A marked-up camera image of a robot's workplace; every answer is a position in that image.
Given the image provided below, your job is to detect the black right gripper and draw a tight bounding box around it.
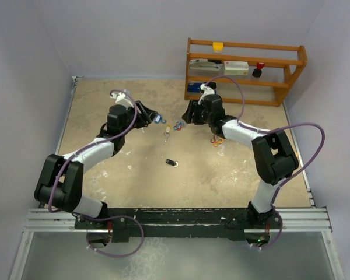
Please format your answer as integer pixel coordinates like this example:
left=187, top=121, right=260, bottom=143
left=182, top=100, right=212, bottom=125

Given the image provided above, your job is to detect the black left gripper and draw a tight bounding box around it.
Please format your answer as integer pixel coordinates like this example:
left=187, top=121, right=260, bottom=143
left=120, top=101, right=156, bottom=136

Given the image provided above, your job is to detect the blue tag key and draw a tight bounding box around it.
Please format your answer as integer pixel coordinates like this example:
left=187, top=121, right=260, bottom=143
left=154, top=114, right=162, bottom=124

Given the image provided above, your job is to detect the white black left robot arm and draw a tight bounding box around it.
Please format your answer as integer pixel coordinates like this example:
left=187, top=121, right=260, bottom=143
left=34, top=101, right=158, bottom=229

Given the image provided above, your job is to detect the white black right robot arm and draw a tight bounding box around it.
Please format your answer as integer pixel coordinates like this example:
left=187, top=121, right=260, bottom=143
left=182, top=94, right=299, bottom=228

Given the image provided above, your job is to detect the blue black stapler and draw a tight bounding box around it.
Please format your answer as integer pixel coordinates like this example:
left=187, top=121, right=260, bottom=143
left=186, top=82, right=217, bottom=95

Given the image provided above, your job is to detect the yellow tag key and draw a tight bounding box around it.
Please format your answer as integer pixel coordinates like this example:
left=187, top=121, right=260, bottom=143
left=164, top=125, right=172, bottom=142

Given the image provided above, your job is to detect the orange carabiner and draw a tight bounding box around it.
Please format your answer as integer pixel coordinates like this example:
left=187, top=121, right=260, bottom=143
left=210, top=135, right=223, bottom=147

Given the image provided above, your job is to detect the grey stapler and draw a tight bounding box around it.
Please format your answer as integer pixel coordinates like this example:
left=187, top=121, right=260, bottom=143
left=188, top=58, right=223, bottom=76

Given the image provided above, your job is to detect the black key fob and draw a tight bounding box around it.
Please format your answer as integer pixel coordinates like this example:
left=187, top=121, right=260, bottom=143
left=165, top=159, right=179, bottom=167

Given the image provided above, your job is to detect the white red cardboard box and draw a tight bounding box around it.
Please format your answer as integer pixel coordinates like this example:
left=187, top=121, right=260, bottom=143
left=223, top=61, right=249, bottom=76

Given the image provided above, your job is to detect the wooden shelf rack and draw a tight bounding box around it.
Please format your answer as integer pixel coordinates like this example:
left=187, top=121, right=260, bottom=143
left=184, top=38, right=307, bottom=107

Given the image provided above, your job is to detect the yellow lidded jar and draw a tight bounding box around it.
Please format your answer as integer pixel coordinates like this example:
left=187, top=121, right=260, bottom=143
left=212, top=41, right=224, bottom=53

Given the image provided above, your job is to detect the red black stamp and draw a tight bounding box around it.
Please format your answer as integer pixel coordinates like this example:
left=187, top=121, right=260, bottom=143
left=252, top=62, right=265, bottom=78

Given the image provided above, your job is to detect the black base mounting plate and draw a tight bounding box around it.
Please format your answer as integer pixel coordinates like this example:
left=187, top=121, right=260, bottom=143
left=75, top=206, right=282, bottom=243

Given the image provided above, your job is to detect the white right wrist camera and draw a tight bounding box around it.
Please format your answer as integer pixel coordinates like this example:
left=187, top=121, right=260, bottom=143
left=198, top=83, right=215, bottom=104

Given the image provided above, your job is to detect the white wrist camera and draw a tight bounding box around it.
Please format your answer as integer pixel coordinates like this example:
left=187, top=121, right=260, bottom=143
left=198, top=83, right=215, bottom=104
left=110, top=90, right=132, bottom=106

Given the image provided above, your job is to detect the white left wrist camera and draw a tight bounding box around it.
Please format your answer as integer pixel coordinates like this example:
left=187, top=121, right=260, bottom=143
left=110, top=90, right=132, bottom=106

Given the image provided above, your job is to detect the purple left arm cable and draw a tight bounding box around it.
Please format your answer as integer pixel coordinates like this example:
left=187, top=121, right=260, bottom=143
left=48, top=89, right=145, bottom=259

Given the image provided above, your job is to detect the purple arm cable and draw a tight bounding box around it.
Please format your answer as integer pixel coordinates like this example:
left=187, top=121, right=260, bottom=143
left=48, top=89, right=145, bottom=259
left=201, top=76, right=326, bottom=251

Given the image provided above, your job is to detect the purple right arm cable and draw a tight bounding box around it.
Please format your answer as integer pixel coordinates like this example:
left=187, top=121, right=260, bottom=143
left=201, top=76, right=326, bottom=251

